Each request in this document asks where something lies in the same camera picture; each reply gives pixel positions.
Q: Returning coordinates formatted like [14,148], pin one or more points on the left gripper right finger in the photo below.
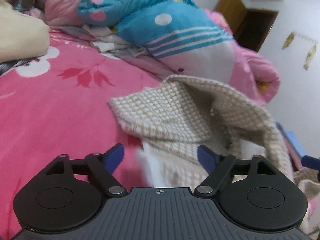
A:
[251,193]

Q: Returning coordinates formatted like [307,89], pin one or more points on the pink floral bed sheet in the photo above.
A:
[58,104]

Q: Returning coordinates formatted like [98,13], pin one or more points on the wall hook decoration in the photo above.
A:
[303,46]

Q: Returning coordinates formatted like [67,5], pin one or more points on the cream folded garment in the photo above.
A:
[21,36]

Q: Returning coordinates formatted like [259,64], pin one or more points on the grey white striped cloth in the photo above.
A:
[108,43]

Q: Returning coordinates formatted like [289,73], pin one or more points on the beige houndstooth knit cardigan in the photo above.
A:
[184,112]

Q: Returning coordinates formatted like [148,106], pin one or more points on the brown wooden door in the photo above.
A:
[250,27]

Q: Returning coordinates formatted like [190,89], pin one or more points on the blue pink cartoon quilt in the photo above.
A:
[189,40]

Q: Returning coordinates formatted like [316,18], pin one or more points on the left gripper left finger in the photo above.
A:
[68,193]

